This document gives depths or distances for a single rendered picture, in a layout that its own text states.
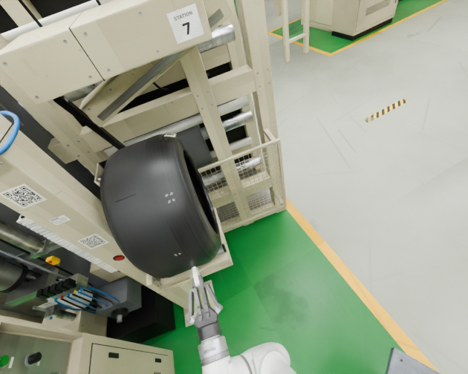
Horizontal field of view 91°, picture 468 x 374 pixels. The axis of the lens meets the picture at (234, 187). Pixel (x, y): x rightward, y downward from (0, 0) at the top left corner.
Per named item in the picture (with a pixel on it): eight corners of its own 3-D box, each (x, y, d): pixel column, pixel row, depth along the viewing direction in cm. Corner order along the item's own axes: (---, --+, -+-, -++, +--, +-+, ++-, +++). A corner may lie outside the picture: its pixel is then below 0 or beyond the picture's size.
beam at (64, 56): (36, 107, 73) (-13, 58, 62) (54, 77, 90) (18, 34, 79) (214, 40, 74) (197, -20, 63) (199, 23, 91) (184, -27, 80)
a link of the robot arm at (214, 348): (197, 367, 66) (192, 343, 70) (206, 363, 74) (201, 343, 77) (226, 355, 67) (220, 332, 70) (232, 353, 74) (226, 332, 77)
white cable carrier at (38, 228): (111, 273, 108) (15, 222, 72) (111, 263, 111) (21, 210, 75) (120, 269, 108) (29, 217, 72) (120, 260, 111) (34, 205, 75)
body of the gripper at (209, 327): (220, 334, 70) (212, 302, 76) (195, 344, 70) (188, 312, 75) (225, 334, 77) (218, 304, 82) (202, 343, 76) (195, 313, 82)
